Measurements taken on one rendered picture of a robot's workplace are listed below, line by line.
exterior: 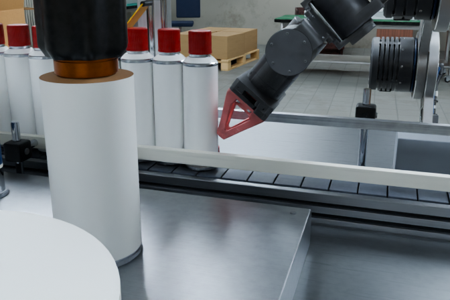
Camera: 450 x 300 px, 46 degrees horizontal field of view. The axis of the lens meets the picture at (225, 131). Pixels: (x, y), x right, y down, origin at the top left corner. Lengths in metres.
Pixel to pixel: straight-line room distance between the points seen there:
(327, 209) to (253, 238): 0.17
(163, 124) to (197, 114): 0.06
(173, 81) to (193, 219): 0.23
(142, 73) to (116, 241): 0.33
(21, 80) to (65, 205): 0.41
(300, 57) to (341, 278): 0.26
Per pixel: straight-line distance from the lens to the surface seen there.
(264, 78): 0.73
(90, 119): 0.49
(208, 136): 0.77
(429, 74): 1.74
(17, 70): 0.91
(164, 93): 0.78
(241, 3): 9.67
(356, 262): 0.67
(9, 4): 2.54
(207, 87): 0.75
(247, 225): 0.62
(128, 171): 0.52
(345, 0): 0.70
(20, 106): 0.92
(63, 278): 0.26
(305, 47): 0.64
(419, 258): 0.70
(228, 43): 6.87
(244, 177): 0.76
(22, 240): 0.30
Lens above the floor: 1.16
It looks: 16 degrees down
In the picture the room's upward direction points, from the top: straight up
